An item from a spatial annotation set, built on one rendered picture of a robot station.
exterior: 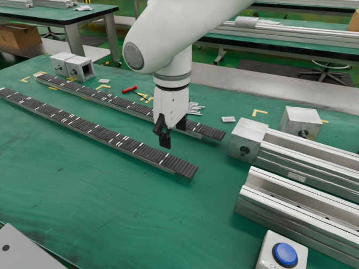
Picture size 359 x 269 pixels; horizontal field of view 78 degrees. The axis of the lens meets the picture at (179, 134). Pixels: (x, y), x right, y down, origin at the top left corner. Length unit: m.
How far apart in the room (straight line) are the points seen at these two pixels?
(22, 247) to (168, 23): 0.38
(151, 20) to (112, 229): 0.47
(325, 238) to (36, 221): 0.67
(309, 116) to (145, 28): 0.65
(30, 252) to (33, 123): 0.69
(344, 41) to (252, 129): 1.46
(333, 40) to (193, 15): 1.77
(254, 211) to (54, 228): 0.49
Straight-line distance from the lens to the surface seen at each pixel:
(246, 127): 0.73
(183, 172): 0.65
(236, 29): 2.04
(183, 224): 0.59
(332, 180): 0.73
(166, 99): 0.48
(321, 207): 0.63
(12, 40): 4.23
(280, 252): 0.52
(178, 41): 0.35
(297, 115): 0.85
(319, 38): 2.04
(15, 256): 0.43
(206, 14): 0.35
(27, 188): 0.78
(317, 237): 0.60
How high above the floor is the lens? 1.30
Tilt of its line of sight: 39 degrees down
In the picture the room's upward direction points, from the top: straight up
